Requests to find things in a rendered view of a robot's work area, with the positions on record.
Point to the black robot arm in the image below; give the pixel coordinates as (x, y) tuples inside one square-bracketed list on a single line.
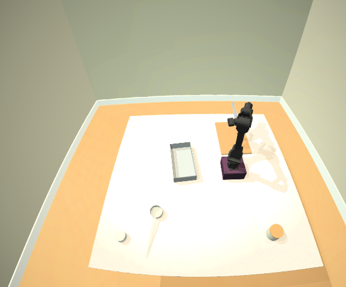
[(243, 124)]

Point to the light brown wooden board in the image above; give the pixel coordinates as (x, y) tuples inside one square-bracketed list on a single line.
[(227, 138)]

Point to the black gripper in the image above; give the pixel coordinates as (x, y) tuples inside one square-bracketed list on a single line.
[(231, 122)]

